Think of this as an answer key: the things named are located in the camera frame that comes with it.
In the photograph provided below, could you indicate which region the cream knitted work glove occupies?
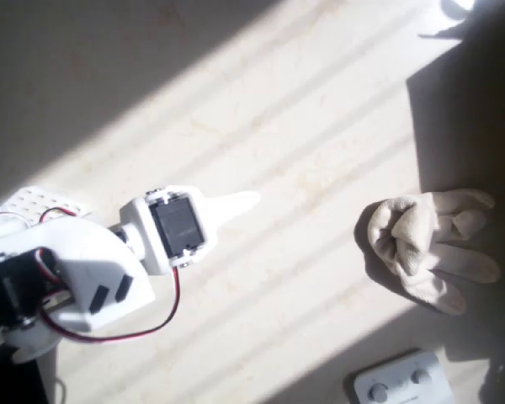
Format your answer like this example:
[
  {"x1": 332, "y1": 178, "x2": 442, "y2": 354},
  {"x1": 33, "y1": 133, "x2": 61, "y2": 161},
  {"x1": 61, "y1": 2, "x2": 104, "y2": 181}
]
[{"x1": 360, "y1": 189, "x2": 502, "y2": 316}]

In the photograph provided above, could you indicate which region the white box with two knobs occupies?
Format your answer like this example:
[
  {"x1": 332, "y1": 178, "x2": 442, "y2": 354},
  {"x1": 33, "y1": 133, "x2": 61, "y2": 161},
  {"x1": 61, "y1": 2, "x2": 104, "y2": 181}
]
[{"x1": 346, "y1": 348, "x2": 455, "y2": 404}]

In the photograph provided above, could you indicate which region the white perforated base plate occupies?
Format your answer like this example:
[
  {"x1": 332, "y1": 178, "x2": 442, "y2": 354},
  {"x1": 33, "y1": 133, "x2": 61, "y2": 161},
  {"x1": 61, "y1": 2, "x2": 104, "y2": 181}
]
[{"x1": 6, "y1": 184, "x2": 93, "y2": 231}]

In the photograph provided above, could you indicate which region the red black white servo cable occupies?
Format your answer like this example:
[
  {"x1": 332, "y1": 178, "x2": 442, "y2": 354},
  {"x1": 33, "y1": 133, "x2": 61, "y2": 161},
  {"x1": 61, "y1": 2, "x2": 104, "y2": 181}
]
[{"x1": 40, "y1": 267, "x2": 183, "y2": 345}]

